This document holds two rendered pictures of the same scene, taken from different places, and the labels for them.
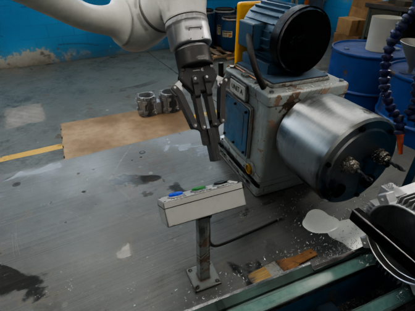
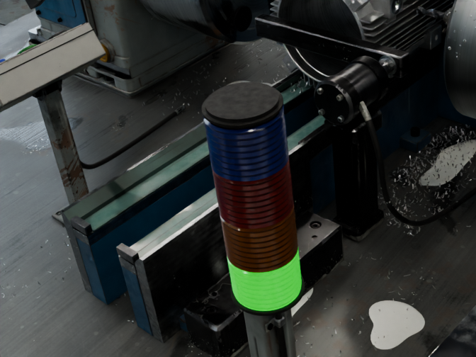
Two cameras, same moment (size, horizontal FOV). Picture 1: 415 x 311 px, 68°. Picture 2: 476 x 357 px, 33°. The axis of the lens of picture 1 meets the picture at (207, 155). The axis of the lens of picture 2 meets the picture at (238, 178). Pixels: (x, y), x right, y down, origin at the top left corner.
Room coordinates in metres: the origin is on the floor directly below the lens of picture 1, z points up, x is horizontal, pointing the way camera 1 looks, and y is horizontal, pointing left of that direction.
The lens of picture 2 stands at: (-0.52, 0.10, 1.50)
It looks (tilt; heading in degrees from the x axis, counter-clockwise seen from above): 35 degrees down; 341
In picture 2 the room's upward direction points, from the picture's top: 8 degrees counter-clockwise
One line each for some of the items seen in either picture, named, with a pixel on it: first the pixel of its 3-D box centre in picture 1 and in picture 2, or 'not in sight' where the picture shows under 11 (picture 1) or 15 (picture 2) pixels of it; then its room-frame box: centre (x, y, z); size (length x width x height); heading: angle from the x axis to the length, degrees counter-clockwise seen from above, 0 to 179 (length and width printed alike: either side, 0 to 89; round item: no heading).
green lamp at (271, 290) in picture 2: not in sight; (265, 269); (-0.05, -0.07, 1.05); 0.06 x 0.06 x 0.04
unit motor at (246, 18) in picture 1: (263, 71); not in sight; (1.01, -0.19, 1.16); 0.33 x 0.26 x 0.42; 22
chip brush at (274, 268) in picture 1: (284, 266); not in sight; (0.50, -0.20, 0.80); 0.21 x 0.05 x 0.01; 118
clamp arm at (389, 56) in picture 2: (406, 258); (326, 44); (0.36, -0.36, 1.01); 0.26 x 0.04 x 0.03; 23
